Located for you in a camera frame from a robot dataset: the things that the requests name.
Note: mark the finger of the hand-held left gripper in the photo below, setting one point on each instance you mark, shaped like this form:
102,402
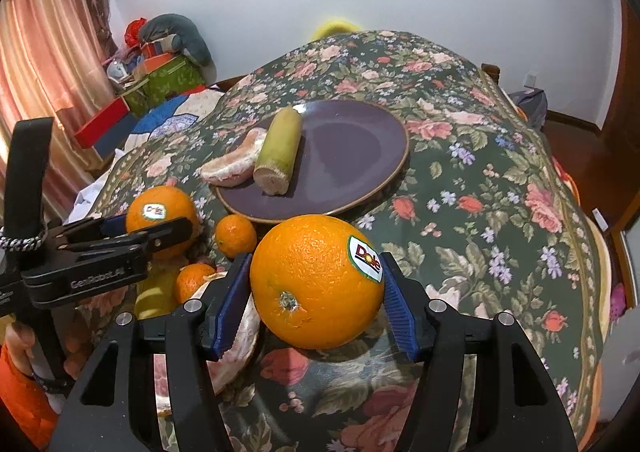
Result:
167,237
90,229

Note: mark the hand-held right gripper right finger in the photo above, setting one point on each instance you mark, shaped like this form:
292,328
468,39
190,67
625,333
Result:
400,312

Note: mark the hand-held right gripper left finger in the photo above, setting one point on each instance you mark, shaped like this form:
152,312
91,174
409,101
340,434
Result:
230,307

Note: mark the peeled pomelo piece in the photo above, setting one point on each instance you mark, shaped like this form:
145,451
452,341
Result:
243,338

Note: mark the small tangerine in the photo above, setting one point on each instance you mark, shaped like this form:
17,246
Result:
192,283
235,237

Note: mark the corn cob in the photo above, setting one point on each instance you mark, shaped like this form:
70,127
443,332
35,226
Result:
151,299
277,152

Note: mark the large orange with sticker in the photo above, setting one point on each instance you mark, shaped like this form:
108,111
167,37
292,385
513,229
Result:
310,277

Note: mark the purple plate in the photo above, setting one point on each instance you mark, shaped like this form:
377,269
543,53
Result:
345,152

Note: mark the person's left forearm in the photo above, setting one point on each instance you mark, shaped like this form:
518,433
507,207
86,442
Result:
22,397

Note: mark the person's left hand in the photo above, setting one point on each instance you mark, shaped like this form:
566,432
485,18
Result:
17,339

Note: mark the white cloth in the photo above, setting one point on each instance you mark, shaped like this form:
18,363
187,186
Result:
90,199

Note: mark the peeled pomelo segment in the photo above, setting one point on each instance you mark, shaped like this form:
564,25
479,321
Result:
230,163

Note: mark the red box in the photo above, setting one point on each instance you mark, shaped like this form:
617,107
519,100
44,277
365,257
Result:
102,124

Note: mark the patchwork quilt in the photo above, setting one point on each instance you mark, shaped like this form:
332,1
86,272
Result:
170,117

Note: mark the floral blanket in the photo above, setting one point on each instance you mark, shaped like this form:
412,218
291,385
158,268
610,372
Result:
475,212

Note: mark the pink curtain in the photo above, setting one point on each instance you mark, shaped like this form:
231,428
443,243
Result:
50,57

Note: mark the orange box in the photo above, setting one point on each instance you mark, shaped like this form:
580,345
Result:
157,57

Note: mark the red bag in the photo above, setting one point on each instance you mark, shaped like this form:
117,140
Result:
135,31

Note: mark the grey backpack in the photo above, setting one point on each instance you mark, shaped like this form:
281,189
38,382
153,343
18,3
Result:
530,104

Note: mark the wall outlet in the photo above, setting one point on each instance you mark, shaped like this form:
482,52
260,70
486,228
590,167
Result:
530,80

